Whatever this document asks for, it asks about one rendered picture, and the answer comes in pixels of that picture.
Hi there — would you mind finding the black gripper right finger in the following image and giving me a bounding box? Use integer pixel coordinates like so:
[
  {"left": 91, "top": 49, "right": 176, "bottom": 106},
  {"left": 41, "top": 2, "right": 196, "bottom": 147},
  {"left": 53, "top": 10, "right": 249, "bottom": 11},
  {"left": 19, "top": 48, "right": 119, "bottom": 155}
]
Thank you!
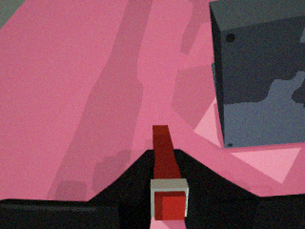
[{"left": 173, "top": 149, "right": 305, "bottom": 229}]

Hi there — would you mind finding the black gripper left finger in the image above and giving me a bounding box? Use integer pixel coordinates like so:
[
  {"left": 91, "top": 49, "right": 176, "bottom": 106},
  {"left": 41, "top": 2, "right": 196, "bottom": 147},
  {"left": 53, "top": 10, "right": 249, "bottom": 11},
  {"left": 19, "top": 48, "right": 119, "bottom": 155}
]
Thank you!
[{"left": 0, "top": 150, "right": 154, "bottom": 229}]

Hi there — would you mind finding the black sloped panel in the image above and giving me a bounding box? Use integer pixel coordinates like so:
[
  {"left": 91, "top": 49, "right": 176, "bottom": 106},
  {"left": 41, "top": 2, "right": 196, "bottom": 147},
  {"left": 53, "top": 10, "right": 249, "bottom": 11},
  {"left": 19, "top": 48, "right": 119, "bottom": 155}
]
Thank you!
[{"left": 209, "top": 0, "right": 305, "bottom": 148}]

